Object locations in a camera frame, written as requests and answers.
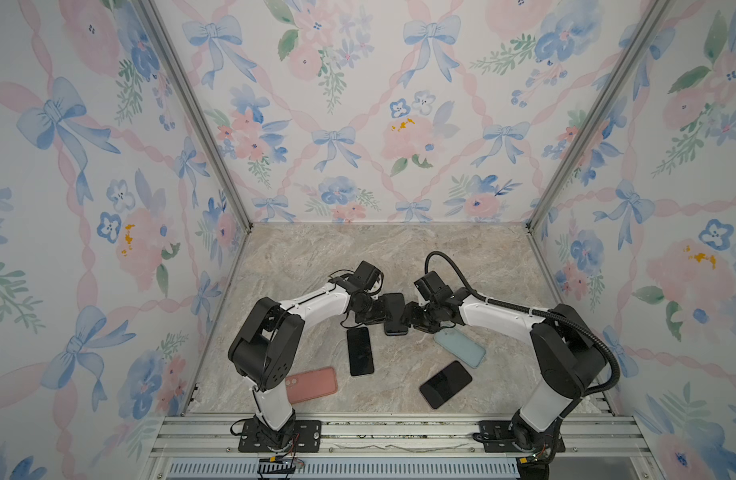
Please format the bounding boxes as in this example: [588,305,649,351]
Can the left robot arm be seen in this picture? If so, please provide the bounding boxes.
[228,280,388,450]

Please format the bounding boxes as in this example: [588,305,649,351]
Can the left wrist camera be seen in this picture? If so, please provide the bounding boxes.
[349,261,384,295]

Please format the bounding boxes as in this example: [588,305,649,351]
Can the pink phone case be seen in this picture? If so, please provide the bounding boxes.
[285,367,338,404]

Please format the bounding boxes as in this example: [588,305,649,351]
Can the black phone left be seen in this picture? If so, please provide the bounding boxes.
[346,327,375,377]

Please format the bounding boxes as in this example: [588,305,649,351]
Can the right aluminium corner post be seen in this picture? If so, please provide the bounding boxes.
[526,0,673,234]

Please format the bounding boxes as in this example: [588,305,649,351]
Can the black phone right tilted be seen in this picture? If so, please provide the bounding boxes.
[419,361,473,410]

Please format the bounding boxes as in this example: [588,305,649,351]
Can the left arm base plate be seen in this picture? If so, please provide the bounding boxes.
[230,417,322,454]

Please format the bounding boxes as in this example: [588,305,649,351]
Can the light blue phone case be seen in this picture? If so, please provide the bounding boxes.
[434,328,486,368]

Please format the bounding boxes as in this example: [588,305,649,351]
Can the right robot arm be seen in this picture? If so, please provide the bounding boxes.
[400,289,621,455]

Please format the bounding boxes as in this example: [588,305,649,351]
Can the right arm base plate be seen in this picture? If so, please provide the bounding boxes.
[472,420,566,455]

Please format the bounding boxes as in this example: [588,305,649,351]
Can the aluminium corner post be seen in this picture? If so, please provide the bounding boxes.
[526,0,673,234]
[132,0,252,234]

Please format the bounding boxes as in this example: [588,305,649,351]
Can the black phone case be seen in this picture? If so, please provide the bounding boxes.
[381,293,409,337]

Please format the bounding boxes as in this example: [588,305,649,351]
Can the aluminium rail frame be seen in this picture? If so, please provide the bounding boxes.
[139,396,664,479]

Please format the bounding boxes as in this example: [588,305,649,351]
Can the left aluminium corner post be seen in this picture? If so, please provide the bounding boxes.
[132,0,252,234]

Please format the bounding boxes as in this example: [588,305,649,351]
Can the black corrugated cable conduit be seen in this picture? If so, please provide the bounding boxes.
[423,250,621,397]

